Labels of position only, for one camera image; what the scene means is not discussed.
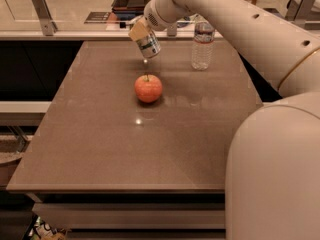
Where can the left metal glass bracket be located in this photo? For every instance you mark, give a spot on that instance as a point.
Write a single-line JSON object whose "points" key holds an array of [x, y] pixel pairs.
{"points": [[47, 24]]}

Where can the dark label plate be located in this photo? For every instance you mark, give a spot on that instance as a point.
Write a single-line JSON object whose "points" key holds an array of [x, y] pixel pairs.
{"points": [[97, 18]]}

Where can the metal glass bracket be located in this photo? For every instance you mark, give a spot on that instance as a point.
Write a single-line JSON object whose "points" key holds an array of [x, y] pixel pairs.
{"points": [[47, 24], [172, 30], [298, 12]]}

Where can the middle metal glass bracket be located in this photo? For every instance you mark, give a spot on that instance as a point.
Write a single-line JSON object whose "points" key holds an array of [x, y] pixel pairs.
{"points": [[172, 30]]}

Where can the right metal glass bracket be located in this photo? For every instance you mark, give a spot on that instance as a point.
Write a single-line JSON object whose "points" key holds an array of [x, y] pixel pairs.
{"points": [[298, 12]]}

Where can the clear plastic water bottle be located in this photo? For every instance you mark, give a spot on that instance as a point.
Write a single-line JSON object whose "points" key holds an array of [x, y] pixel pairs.
{"points": [[202, 46]]}

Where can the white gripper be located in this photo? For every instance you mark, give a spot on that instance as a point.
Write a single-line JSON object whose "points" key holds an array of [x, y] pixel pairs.
{"points": [[155, 16]]}

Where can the red apple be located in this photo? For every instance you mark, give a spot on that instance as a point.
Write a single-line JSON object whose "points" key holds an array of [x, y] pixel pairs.
{"points": [[148, 88]]}

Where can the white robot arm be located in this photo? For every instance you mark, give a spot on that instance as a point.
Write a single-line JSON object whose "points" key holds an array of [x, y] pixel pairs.
{"points": [[272, 178]]}

